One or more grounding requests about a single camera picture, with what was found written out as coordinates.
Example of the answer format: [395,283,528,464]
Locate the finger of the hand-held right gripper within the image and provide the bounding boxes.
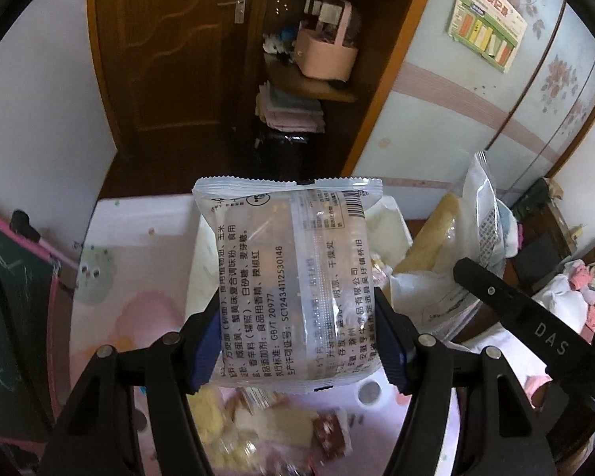
[453,257,595,378]

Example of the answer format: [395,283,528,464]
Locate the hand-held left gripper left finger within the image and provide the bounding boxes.
[38,290,223,476]

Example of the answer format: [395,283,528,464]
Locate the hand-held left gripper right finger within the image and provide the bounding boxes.
[373,294,560,476]

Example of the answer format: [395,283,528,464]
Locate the clear printed snack packet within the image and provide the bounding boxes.
[192,175,385,395]

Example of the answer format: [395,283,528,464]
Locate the white plastic bin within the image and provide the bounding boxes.
[183,193,417,318]

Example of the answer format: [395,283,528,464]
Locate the pink and white clothes pile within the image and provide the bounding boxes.
[530,255,595,343]

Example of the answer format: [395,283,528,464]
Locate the dark wooden cabinet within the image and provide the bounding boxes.
[506,178,576,288]

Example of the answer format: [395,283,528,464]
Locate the large clear bag yellow rolls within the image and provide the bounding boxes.
[389,151,507,343]

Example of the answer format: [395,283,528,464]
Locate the beige cracker packet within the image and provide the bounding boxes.
[233,399,321,454]

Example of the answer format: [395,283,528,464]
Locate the dark red snack packet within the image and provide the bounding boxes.
[311,411,354,457]

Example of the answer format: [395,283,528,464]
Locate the pink cartoon table mat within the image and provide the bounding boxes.
[69,194,459,476]

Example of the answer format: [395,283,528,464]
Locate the floral wardrobe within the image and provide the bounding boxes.
[347,0,595,219]

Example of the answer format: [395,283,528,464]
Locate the black bag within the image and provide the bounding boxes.
[254,129,321,184]

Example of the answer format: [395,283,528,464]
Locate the black clamp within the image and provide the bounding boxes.
[10,209,43,245]

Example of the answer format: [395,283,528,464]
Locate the stack of folded towels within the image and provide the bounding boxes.
[255,82,326,134]

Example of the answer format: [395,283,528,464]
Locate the wooden shelf unit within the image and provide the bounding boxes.
[250,0,442,179]

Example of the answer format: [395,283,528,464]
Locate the wooden door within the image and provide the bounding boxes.
[86,0,278,179]

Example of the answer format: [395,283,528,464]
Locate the pink basket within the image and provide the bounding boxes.
[295,0,360,83]

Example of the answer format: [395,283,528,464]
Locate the small plush toy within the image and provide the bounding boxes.
[262,30,298,63]

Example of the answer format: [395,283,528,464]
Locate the green chalkboard with pink frame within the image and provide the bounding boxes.
[0,198,75,452]

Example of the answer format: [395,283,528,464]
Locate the wall calendar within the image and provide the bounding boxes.
[449,0,528,74]

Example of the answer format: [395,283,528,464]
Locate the metal door handle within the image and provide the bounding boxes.
[218,0,249,25]

